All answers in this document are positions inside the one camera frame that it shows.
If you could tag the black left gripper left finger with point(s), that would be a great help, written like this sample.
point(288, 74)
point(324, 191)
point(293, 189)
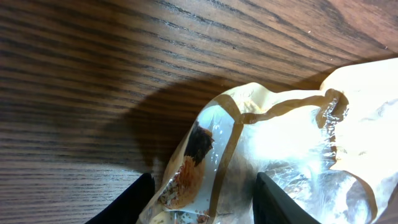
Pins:
point(125, 209)

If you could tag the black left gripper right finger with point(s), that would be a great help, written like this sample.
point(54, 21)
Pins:
point(271, 205)

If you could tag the brown white snack pouch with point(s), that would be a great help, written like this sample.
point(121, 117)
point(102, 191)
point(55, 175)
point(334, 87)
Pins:
point(332, 151)

